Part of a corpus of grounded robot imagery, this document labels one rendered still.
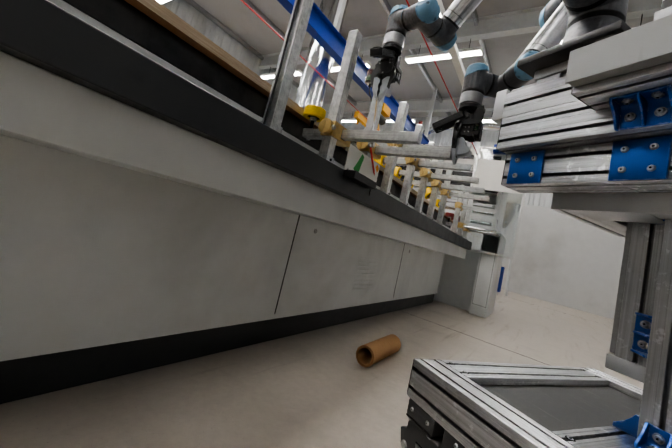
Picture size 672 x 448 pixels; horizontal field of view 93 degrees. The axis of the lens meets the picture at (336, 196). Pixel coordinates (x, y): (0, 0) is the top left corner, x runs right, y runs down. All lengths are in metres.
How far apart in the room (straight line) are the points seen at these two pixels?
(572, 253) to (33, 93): 9.97
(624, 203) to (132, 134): 1.01
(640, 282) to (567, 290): 8.98
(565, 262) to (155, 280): 9.62
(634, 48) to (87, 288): 1.17
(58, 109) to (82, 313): 0.48
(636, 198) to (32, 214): 1.24
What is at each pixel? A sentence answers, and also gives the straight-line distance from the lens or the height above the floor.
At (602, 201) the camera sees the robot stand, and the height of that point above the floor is 0.70.
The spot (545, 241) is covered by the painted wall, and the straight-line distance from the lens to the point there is 10.04.
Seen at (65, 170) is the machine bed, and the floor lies 0.48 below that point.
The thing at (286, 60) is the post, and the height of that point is 0.89.
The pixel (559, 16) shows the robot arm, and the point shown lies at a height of 1.31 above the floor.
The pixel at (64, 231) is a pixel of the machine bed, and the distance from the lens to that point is 0.88.
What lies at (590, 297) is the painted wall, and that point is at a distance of 10.04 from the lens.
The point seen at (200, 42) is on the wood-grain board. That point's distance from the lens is 0.97.
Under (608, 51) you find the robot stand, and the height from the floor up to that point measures 0.92.
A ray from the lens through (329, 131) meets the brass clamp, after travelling 1.03.
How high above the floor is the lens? 0.49
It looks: 6 degrees up
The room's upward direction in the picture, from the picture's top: 14 degrees clockwise
